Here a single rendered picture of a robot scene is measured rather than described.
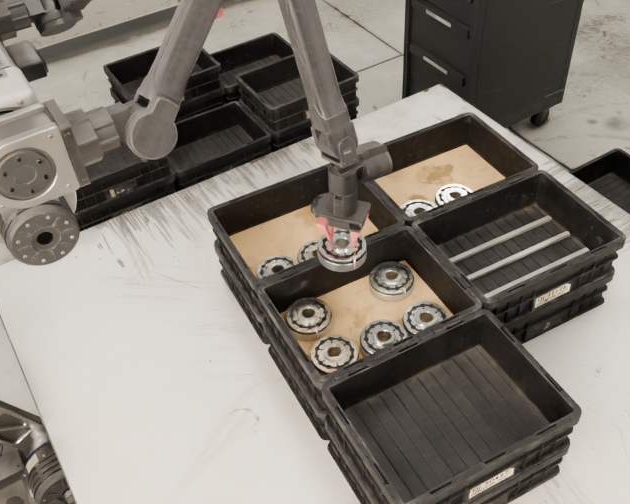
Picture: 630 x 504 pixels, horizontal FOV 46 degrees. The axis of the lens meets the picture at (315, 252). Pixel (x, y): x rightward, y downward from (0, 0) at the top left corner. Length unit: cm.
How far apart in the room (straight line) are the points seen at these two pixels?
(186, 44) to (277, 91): 185
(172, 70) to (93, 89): 305
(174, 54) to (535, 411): 97
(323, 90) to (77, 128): 43
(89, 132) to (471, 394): 90
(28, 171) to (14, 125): 7
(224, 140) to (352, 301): 143
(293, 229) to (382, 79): 222
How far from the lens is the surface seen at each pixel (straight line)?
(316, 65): 132
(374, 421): 152
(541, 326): 182
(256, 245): 186
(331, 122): 135
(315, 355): 158
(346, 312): 169
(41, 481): 210
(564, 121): 379
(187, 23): 121
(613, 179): 305
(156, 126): 119
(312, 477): 161
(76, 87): 431
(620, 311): 196
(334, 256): 153
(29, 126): 118
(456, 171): 206
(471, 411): 155
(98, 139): 119
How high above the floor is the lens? 211
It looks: 45 degrees down
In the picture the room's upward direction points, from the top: 4 degrees counter-clockwise
